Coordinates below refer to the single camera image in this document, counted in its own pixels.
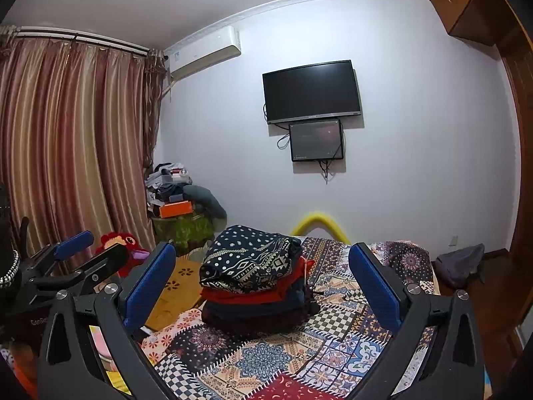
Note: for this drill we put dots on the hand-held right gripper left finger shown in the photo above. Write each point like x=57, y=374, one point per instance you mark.
x=152, y=287

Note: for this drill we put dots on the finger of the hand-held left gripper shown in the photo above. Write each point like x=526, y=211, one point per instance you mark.
x=75, y=243
x=104, y=260

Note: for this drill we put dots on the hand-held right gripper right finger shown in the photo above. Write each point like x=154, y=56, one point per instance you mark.
x=374, y=287

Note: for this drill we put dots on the navy patterned hooded garment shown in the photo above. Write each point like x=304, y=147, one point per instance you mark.
x=250, y=258

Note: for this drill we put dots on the pile of clothes and papers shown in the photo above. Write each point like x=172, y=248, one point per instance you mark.
x=166, y=181

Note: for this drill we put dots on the red plush toy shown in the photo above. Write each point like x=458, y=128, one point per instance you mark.
x=125, y=250

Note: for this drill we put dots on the orange box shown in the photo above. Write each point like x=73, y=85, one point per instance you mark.
x=177, y=209

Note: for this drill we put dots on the red folded garment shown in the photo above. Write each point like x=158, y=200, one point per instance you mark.
x=287, y=289

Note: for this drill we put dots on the dark grey bag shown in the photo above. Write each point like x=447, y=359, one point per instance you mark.
x=460, y=264

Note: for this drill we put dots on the striped brown curtain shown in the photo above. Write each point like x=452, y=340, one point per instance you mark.
x=75, y=141

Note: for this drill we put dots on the dark grey cloth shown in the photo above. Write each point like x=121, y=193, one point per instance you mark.
x=206, y=200

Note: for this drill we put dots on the navy folded garment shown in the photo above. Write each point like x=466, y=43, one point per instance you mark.
x=266, y=306

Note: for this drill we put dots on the maroon folded garment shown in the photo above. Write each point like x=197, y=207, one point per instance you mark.
x=258, y=323

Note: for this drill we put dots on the patchwork printed bedsheet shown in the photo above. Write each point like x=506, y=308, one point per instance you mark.
x=270, y=358

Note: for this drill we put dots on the brown wooden door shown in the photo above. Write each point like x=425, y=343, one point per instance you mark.
x=518, y=175

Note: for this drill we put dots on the white curtain rod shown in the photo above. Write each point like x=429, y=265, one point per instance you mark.
x=83, y=39

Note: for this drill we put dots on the white air conditioner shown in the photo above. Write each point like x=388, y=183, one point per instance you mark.
x=204, y=52

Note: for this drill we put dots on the wooden overhead cabinet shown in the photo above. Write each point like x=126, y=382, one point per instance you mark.
x=466, y=4

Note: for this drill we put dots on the white wall socket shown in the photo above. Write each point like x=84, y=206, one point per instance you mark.
x=454, y=240

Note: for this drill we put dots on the small black wall monitor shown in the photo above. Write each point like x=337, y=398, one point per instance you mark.
x=316, y=141

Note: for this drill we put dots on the large black wall television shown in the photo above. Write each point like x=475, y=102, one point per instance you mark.
x=312, y=89

